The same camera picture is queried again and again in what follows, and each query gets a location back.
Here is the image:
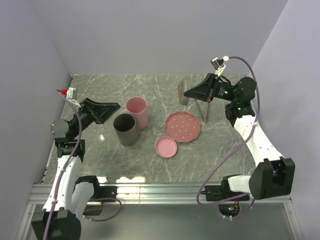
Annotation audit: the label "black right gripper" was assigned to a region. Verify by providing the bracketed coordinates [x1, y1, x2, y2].
[183, 73, 237, 103]

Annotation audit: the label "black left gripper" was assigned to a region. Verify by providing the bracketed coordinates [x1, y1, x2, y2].
[70, 97, 121, 139]

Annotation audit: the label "metal serving tongs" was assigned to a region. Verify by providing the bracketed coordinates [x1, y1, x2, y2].
[194, 100, 210, 124]

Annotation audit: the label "grey round lid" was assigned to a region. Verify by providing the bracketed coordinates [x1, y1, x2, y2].
[177, 78, 191, 106]

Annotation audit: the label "grey cylindrical container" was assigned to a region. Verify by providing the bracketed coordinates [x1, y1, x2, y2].
[113, 113, 139, 147]

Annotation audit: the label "pink cylindrical container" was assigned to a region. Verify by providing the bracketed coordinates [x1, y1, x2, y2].
[125, 96, 149, 130]

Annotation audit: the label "pink round lid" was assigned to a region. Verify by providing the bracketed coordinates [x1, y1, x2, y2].
[155, 136, 178, 158]

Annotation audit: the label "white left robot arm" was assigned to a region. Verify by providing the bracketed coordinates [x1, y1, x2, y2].
[31, 98, 120, 240]

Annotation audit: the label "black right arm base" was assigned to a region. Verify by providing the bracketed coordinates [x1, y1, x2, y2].
[201, 185, 250, 220]

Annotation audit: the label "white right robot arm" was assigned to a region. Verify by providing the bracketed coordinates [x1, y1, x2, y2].
[178, 73, 296, 200]

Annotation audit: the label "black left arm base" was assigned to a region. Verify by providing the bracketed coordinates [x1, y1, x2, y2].
[83, 185, 118, 217]

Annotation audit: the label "pink dotted plate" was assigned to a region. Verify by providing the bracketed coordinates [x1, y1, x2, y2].
[164, 111, 201, 143]

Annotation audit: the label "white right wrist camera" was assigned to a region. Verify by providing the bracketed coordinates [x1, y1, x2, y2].
[210, 56, 230, 77]

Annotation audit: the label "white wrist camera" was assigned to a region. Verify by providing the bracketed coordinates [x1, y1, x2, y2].
[60, 87, 81, 107]
[210, 56, 230, 77]

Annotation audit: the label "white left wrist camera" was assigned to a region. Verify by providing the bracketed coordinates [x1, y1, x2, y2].
[60, 87, 81, 107]

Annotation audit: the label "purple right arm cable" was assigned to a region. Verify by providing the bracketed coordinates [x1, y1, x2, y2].
[196, 56, 262, 221]

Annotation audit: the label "aluminium frame rail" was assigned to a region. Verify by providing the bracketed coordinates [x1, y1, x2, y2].
[16, 182, 304, 240]

